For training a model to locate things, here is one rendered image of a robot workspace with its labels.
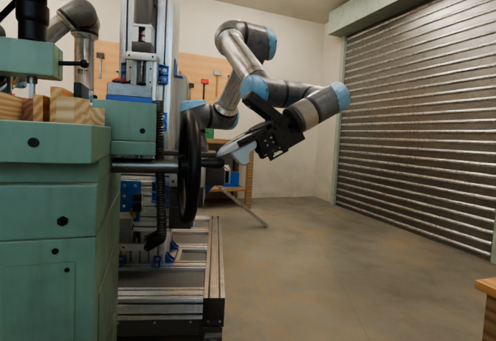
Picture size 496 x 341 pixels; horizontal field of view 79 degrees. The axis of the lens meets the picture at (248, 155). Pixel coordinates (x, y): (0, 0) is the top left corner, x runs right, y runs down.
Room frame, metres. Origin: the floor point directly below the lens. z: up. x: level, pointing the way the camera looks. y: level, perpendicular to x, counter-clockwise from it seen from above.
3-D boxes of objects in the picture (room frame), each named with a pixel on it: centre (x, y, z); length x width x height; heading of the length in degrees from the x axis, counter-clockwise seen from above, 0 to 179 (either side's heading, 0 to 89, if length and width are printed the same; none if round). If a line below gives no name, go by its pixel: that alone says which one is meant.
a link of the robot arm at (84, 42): (1.45, 0.80, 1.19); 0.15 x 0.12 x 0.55; 21
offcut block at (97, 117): (0.60, 0.31, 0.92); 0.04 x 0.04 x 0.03; 43
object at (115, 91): (0.75, 0.30, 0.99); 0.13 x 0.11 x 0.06; 18
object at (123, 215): (0.95, 0.42, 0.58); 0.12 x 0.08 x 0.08; 108
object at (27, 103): (0.68, 0.46, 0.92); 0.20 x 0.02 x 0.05; 18
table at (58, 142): (0.72, 0.38, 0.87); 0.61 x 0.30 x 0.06; 18
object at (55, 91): (0.69, 0.41, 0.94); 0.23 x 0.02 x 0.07; 18
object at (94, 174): (0.68, 0.42, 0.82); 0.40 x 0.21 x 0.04; 18
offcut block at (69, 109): (0.50, 0.29, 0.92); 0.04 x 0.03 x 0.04; 75
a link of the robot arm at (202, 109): (1.38, 0.25, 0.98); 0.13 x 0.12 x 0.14; 117
